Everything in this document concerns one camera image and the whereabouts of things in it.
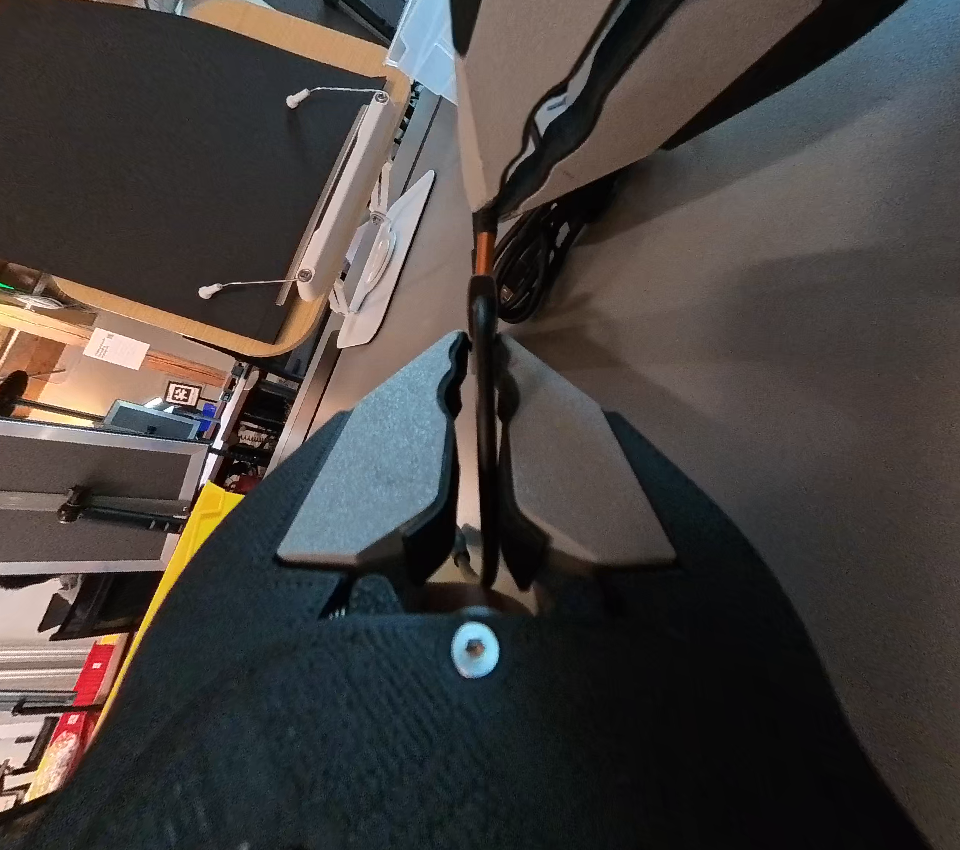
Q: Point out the white paper sign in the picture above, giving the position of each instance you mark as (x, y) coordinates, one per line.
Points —
(112, 349)

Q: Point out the grey flight case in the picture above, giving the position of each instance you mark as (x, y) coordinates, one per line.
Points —
(90, 467)

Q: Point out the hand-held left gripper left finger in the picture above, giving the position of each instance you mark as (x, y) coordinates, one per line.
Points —
(375, 475)

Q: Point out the black-faced wooden board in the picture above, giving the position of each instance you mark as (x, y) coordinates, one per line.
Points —
(150, 152)

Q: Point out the black clamp bar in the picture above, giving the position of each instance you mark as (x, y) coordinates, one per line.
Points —
(120, 512)

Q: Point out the grey box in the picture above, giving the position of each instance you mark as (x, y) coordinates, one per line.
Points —
(150, 421)

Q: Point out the red box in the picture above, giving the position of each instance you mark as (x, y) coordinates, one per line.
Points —
(90, 685)

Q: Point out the yellow bin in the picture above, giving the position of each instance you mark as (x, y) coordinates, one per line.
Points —
(172, 565)

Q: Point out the small framed tag picture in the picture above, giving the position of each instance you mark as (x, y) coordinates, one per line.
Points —
(184, 394)

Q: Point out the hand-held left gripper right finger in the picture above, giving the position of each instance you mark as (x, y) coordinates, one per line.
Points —
(585, 475)

